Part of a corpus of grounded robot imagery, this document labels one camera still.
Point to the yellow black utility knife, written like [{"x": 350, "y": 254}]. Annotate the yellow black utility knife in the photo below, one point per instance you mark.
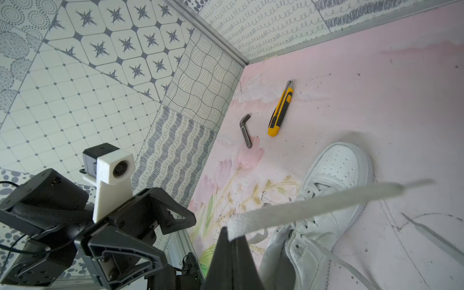
[{"x": 279, "y": 113}]

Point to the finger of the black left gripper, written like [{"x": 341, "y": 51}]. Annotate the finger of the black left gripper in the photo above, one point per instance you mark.
[{"x": 154, "y": 205}]

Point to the pink floral table mat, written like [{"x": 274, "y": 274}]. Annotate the pink floral table mat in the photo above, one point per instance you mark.
[{"x": 396, "y": 91}]

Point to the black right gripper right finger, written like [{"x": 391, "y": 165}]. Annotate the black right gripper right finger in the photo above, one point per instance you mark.
[{"x": 244, "y": 271}]

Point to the dark metal hex key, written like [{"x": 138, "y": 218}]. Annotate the dark metal hex key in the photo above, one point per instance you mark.
[{"x": 244, "y": 130}]

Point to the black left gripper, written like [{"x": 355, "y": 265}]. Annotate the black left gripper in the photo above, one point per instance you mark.
[{"x": 52, "y": 211}]

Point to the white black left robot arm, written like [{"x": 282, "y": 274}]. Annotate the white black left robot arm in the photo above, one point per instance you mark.
[{"x": 170, "y": 278}]

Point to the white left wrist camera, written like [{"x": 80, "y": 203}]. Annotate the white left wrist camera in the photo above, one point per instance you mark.
[{"x": 109, "y": 169}]

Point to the white sneaker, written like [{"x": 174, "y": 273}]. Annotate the white sneaker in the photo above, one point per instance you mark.
[{"x": 332, "y": 197}]

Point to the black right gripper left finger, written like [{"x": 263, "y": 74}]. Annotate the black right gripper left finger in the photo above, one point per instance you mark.
[{"x": 220, "y": 274}]

